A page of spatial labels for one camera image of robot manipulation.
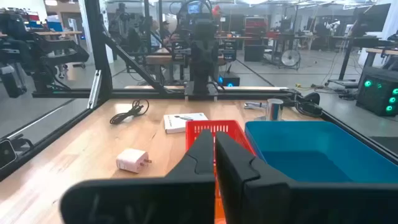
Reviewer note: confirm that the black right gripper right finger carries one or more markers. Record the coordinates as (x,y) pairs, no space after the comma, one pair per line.
(248,193)

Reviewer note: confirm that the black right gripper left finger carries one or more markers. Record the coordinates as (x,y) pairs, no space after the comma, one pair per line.
(189,199)

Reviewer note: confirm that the white power adapter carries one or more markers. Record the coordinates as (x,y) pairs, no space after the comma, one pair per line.
(130,160)

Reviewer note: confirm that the white box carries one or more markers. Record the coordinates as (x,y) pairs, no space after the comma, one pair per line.
(177,124)

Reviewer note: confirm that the blue plastic bin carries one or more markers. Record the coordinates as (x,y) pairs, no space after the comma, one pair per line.
(311,146)

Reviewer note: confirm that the orange plastic basket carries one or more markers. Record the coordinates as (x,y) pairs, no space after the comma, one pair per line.
(219,208)

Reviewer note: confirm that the red plastic basket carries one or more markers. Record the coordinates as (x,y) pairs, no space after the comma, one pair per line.
(217,126)

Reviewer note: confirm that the shiny silver cylinder stand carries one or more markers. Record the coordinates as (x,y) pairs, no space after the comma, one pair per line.
(274,109)

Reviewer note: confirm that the black box with blue light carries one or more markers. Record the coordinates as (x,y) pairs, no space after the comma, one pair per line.
(228,80)

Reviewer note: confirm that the small yellow object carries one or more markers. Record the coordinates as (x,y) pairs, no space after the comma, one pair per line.
(298,85)

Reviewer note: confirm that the round floor fan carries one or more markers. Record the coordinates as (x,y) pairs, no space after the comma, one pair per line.
(290,58)

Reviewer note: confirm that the black equipment box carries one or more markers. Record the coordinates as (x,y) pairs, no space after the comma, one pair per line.
(229,51)
(180,51)

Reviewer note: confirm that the wooden workbench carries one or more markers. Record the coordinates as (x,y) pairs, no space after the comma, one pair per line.
(155,59)

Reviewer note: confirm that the black floor mat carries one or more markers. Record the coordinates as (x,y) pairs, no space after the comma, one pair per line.
(385,143)

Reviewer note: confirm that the black computer with green lights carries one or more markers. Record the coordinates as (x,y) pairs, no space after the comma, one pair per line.
(376,93)

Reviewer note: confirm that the black-legged desk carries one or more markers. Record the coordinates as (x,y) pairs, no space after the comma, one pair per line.
(345,62)

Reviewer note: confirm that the red tool cabinet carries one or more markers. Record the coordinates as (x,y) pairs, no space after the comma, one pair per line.
(255,28)

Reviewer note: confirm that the person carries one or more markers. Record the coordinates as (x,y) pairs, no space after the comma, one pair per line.
(154,37)
(164,31)

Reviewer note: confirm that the black office chair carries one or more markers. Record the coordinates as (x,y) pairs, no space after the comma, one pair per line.
(46,56)

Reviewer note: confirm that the black monitor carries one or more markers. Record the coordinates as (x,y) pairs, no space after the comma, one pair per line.
(373,17)

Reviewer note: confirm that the silver frame bracket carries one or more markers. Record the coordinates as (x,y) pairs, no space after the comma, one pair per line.
(94,88)

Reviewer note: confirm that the black aluminium table frame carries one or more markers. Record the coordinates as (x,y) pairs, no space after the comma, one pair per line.
(96,46)

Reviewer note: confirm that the small black camera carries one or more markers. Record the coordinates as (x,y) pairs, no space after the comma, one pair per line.
(6,153)

